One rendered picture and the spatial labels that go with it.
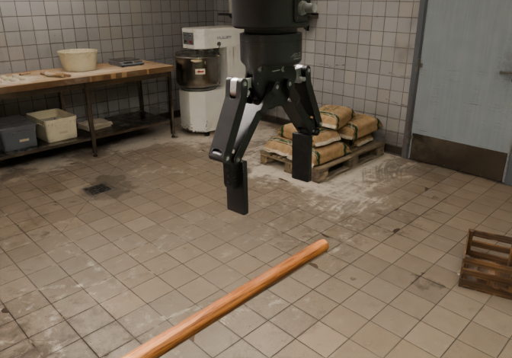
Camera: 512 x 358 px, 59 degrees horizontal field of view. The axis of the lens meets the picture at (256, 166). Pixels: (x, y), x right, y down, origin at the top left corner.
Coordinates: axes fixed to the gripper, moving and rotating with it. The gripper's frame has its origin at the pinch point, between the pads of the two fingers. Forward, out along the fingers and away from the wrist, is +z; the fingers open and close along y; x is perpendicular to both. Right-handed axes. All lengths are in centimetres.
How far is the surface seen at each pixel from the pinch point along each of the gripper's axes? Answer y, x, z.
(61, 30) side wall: 218, 494, 6
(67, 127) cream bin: 176, 430, 102
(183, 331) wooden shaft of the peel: -7.9, 12.0, 25.6
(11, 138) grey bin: 119, 434, 101
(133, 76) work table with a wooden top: 253, 411, 56
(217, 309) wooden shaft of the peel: -0.6, 11.7, 25.6
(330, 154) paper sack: 319, 188, 120
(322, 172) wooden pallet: 301, 185, 133
